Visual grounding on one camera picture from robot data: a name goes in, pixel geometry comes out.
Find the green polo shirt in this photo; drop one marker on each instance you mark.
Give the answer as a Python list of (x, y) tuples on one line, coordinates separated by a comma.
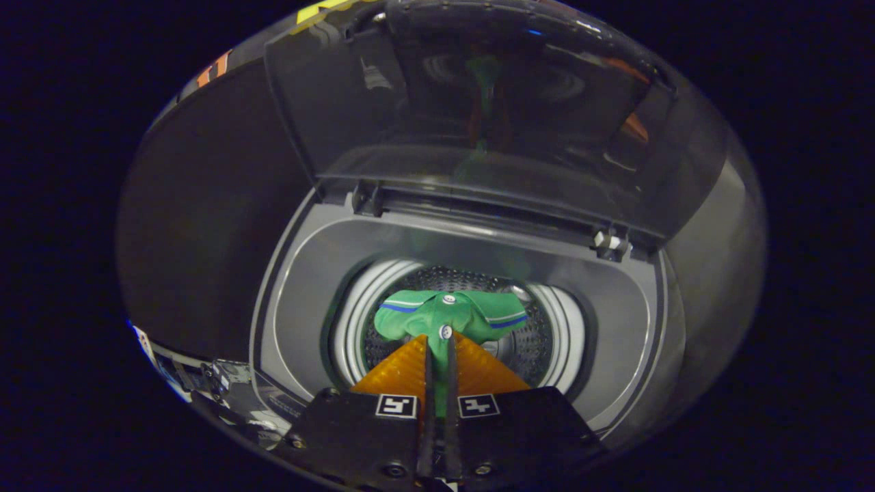
[(424, 316)]

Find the white and blue poster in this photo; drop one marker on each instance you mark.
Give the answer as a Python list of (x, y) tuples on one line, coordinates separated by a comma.
[(160, 362)]

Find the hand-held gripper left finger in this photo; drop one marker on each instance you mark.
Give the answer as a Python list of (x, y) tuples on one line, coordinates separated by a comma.
[(355, 437)]

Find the transparent washing machine lid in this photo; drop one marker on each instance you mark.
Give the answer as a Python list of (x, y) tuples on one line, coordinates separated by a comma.
[(424, 102)]

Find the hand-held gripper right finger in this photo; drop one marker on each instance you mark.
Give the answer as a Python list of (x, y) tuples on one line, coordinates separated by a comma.
[(523, 430)]

